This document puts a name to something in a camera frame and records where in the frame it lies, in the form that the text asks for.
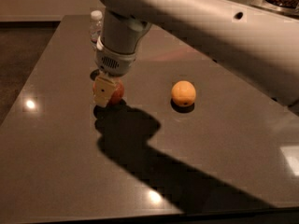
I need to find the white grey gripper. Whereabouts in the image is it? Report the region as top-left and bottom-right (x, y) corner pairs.
(93, 39), (136, 107)

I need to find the red apple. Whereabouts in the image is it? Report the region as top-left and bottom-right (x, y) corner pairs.
(106, 81), (124, 107)

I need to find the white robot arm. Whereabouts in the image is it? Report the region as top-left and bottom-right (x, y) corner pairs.
(97, 0), (299, 112)

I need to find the clear plastic water bottle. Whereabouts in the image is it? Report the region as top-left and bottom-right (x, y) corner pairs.
(90, 10), (103, 49)

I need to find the orange fruit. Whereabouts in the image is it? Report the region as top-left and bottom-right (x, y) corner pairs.
(171, 80), (196, 107)

